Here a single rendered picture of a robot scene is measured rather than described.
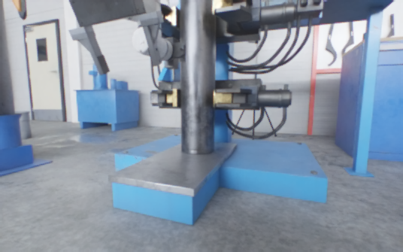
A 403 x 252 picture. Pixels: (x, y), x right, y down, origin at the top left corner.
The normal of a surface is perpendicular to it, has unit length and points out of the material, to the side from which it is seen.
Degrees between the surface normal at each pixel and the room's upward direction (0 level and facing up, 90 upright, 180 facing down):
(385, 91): 90
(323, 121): 90
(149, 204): 90
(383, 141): 90
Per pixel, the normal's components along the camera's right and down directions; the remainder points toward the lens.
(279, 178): -0.35, 0.11
